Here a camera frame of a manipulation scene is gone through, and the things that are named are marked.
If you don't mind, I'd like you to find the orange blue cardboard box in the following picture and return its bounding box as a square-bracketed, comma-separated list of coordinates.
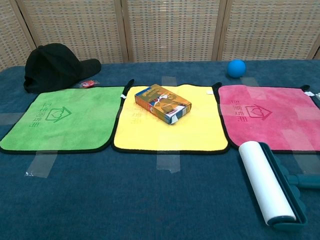
[134, 84, 193, 125]

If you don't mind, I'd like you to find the yellow microfiber cloth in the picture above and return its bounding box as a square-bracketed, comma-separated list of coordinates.
[111, 79, 231, 155]

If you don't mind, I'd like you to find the dark blue carpet table cover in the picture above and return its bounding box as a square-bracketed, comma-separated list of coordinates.
[0, 58, 320, 240]

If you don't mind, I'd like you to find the green microfiber cloth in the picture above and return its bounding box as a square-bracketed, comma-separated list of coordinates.
[0, 86, 126, 154]

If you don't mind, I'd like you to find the pink microfiber cloth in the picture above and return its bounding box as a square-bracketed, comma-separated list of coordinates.
[212, 81, 320, 154]

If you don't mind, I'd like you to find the small red wrapped candy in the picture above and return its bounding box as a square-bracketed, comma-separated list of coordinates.
[79, 79, 99, 89]

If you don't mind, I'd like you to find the blue rubber ball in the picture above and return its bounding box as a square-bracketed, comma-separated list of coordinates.
[226, 59, 247, 79]

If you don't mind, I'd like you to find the woven folding screen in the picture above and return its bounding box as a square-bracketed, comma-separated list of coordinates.
[0, 0, 320, 73]

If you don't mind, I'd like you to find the black baseball cap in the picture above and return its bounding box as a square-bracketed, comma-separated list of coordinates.
[23, 43, 102, 94]

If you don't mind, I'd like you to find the white teal lint roller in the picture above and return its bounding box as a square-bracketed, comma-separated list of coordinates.
[237, 141, 320, 229]

